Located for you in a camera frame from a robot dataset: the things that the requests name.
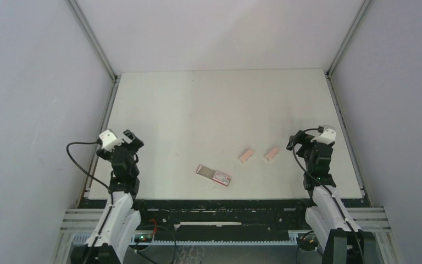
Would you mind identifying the red white staple box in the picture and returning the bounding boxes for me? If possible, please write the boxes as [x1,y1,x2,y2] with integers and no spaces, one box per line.
[196,165,231,186]

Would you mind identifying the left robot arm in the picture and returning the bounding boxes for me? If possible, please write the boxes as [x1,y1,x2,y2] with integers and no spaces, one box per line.
[70,129,150,263]

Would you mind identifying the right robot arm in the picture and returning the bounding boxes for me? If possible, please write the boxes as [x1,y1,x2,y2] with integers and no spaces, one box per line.
[286,125,380,263]

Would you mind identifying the left circuit board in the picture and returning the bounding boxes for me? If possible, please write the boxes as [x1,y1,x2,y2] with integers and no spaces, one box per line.
[134,234,153,244]

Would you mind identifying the circuit board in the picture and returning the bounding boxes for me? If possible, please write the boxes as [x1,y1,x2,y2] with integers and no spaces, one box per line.
[134,234,153,244]
[299,233,319,246]

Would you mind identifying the right circuit board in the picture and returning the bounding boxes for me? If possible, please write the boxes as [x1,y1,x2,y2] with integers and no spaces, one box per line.
[299,233,319,246]

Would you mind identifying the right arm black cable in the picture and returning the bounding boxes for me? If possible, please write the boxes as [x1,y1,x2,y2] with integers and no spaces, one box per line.
[292,127,367,264]

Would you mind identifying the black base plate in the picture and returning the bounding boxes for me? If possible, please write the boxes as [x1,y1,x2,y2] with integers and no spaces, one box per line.
[78,198,370,243]

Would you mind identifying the right corner aluminium post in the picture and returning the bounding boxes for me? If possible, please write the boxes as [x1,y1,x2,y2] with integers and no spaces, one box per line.
[325,0,374,79]

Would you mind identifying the corner aluminium post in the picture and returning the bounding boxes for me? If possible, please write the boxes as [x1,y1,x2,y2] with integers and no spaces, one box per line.
[325,0,374,79]
[65,0,119,83]

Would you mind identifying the aluminium rail frame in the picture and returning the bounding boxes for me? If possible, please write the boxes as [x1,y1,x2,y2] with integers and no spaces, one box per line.
[60,208,391,233]

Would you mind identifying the white cable duct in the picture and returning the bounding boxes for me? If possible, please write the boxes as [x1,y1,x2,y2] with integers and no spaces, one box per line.
[71,234,301,246]

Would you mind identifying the left corner aluminium post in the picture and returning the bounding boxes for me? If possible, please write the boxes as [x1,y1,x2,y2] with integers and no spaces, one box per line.
[65,0,119,83]

